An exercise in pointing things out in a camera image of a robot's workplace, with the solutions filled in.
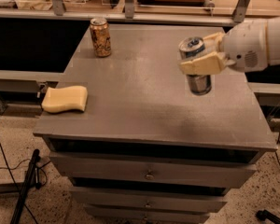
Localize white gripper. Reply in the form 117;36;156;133
179;21;268;76

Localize blue silver redbull can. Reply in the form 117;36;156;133
178;36;212;95

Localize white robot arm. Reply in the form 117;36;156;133
178;17;280;76

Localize brown gold soda can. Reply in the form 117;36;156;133
90;18;111;57

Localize grey metal railing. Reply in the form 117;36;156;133
0;0;280;26

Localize grey drawer cabinet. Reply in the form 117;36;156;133
33;23;278;224

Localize top grey drawer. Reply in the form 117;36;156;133
49;152;256;189

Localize grey drawer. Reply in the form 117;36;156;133
70;187;227;213
84;204;209;224
49;152;256;189

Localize yellow sponge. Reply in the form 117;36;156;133
41;86;88;113

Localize black tripod leg right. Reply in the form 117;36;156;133
256;210;280;224

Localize black tripod leg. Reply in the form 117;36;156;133
256;210;280;224
10;149;40;224

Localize bottom grey drawer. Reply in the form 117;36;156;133
84;204;209;224

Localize middle grey drawer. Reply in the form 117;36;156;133
70;187;227;213

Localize black tripod leg left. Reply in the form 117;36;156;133
10;149;40;224

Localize black cable left floor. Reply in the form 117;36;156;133
0;120;52;224

